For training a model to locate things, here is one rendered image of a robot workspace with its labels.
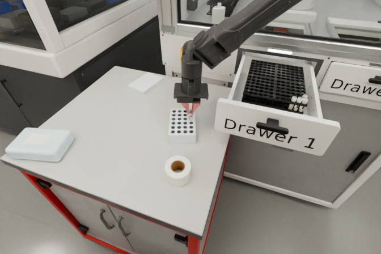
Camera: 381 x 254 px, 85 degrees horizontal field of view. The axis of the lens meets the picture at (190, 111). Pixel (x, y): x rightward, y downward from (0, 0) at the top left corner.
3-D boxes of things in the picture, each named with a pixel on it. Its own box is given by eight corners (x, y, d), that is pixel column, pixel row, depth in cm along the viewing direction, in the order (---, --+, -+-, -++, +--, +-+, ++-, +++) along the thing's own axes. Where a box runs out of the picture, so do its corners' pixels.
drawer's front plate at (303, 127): (321, 156, 55) (342, 127, 47) (214, 130, 62) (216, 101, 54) (321, 151, 56) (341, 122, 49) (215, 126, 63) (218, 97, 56)
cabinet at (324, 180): (335, 216, 122) (447, 115, 69) (173, 166, 147) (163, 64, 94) (318, 113, 189) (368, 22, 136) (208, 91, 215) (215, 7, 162)
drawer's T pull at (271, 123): (287, 135, 49) (289, 131, 48) (255, 128, 51) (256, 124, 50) (287, 125, 52) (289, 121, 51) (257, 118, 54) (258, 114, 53)
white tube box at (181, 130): (195, 143, 65) (195, 135, 63) (168, 143, 65) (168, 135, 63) (194, 116, 75) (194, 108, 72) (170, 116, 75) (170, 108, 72)
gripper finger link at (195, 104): (178, 106, 72) (177, 83, 65) (199, 106, 72) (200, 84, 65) (177, 120, 67) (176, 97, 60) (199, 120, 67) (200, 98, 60)
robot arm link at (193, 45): (204, 33, 49) (228, 56, 53) (203, 15, 57) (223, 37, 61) (171, 65, 55) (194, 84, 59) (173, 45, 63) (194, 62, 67)
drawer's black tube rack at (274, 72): (299, 122, 62) (307, 105, 57) (239, 109, 66) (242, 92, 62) (296, 82, 77) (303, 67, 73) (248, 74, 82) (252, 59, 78)
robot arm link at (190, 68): (180, 60, 52) (203, 60, 53) (181, 47, 57) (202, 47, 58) (181, 82, 57) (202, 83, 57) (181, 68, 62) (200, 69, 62)
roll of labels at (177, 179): (160, 172, 58) (159, 164, 55) (181, 159, 61) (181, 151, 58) (174, 191, 53) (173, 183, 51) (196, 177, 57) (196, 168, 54)
